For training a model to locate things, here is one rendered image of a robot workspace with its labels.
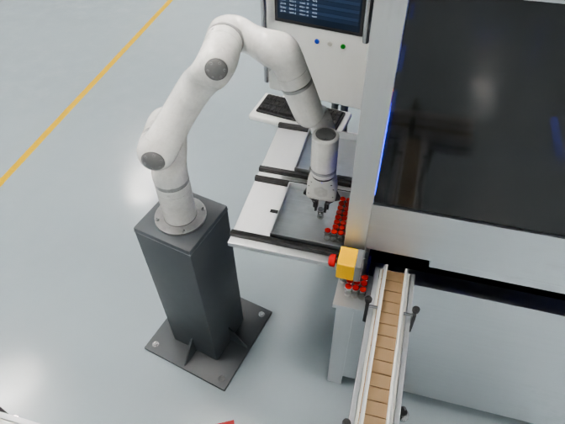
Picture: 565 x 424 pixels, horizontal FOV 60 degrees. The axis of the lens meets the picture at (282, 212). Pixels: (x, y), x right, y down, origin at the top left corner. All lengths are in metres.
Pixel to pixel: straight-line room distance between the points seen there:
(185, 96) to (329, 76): 1.07
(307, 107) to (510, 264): 0.72
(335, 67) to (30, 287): 1.96
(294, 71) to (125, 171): 2.24
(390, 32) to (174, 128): 0.70
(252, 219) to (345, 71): 0.89
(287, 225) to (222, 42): 0.72
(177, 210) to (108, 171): 1.76
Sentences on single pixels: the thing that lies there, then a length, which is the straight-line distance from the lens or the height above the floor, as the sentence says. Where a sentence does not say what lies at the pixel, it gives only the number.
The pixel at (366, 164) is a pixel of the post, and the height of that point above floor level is 1.35.
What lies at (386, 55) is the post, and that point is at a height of 1.66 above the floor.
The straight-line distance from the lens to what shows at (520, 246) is 1.47.
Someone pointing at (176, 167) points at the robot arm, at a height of 1.12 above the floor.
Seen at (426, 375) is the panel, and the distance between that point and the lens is 2.16.
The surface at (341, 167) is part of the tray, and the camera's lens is 1.96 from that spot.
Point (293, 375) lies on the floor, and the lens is 2.40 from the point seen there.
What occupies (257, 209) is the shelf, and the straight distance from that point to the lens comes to 1.80.
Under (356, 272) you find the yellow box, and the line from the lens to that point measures 1.47.
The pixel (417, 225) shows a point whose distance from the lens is 1.42.
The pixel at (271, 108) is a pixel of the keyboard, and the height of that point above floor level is 0.83.
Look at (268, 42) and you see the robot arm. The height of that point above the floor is 1.57.
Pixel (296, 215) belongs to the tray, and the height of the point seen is 0.88.
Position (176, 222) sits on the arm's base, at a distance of 1.78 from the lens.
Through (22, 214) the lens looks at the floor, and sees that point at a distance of 3.39.
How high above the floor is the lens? 2.20
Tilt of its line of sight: 48 degrees down
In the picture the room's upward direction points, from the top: 1 degrees counter-clockwise
